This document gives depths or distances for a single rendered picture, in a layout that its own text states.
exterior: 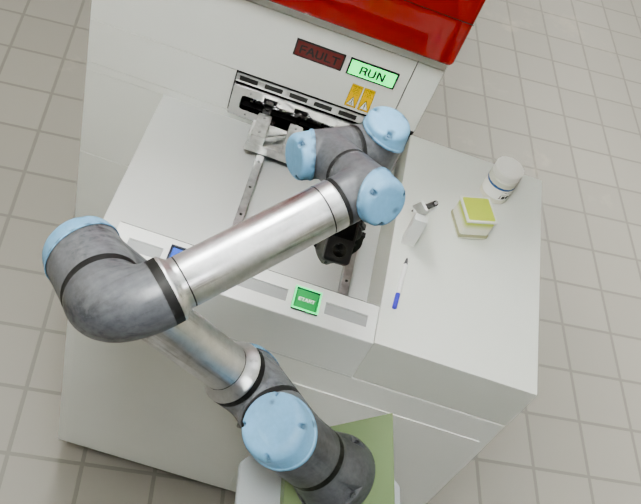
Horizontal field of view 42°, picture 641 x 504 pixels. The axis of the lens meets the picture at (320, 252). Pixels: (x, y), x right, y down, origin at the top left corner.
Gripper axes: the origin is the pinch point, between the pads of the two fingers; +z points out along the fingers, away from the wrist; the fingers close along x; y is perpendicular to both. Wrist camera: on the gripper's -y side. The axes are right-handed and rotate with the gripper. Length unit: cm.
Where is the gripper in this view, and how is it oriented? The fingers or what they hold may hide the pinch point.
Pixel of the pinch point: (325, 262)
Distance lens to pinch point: 155.7
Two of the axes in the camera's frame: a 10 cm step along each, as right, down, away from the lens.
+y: 1.8, -7.4, 6.4
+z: -2.7, 5.9, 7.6
